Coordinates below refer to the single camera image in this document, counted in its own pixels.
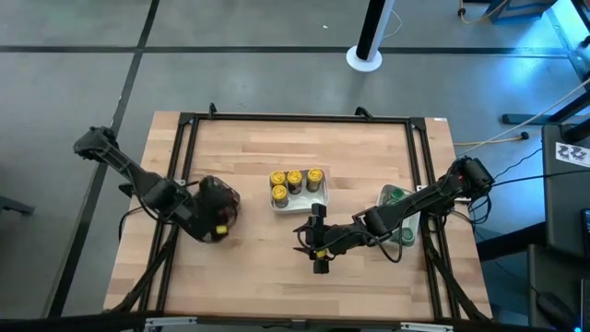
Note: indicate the black desk foot bar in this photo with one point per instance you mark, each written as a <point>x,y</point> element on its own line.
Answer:
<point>507,242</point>
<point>521,119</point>

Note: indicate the grey floor object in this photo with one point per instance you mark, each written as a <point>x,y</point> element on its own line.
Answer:
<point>14,206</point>

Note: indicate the grey metal desk frame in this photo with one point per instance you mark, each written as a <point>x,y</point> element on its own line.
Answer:
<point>569,32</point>

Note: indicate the black side table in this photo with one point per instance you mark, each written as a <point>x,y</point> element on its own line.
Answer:
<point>553,276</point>

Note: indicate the yellow lid spice jar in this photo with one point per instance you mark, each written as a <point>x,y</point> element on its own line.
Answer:
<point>277,177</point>
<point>315,174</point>
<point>279,192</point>
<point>294,176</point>

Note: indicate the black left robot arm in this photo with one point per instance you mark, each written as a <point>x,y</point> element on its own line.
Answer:
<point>138,177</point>

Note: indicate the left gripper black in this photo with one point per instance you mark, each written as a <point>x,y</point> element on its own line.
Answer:
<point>214,207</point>

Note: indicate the blue box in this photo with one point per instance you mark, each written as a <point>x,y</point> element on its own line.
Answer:
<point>521,9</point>

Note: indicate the white paper with black marks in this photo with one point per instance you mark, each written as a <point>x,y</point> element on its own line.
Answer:
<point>571,154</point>

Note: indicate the white plastic bin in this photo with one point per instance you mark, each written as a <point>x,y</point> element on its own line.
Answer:
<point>309,205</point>
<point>415,226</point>

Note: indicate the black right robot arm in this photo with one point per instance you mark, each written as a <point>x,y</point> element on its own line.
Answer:
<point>415,203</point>

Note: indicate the black clamp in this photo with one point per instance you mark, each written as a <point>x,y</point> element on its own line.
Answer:
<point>212,110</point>
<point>363,112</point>

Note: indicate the black aluminium table frame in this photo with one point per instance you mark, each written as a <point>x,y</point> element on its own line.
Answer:
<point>295,117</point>

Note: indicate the black computer mouse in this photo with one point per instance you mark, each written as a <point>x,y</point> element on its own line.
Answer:
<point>555,309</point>

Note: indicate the black desk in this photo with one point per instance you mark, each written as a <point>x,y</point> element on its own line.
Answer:
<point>564,207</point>

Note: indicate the black device with screen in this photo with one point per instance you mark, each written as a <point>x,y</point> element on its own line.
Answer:
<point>586,221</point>

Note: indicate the white and black pole stand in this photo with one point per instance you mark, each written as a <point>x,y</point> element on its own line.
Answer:
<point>355,63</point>

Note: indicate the silver metal bracket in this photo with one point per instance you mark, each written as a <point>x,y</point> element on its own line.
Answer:
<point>426,327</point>
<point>170,321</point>

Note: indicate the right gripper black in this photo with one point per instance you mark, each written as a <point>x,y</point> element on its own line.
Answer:
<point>325,237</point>

